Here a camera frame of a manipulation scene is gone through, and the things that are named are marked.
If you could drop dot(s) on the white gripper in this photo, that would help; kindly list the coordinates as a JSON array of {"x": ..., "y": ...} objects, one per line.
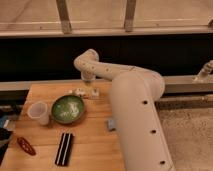
[{"x": 88, "y": 78}]

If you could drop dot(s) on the clear plastic bottle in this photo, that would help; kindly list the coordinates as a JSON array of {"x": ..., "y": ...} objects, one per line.
[{"x": 86, "y": 93}]

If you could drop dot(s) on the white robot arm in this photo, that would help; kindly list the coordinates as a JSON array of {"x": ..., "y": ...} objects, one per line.
[{"x": 132, "y": 97}]

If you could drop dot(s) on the green ceramic bowl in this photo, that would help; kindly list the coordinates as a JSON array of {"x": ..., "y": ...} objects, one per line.
[{"x": 67, "y": 109}]

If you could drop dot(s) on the blue sponge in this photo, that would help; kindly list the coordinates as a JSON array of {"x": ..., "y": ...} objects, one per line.
[{"x": 111, "y": 124}]

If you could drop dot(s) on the clear plastic cup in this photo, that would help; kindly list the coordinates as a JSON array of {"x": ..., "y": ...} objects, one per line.
[{"x": 38, "y": 111}]

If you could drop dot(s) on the red oval object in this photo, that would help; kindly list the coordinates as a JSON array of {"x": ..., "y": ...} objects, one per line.
[{"x": 25, "y": 145}]

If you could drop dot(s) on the dark object at left edge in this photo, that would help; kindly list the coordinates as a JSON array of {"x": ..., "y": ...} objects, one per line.
[{"x": 6, "y": 129}]

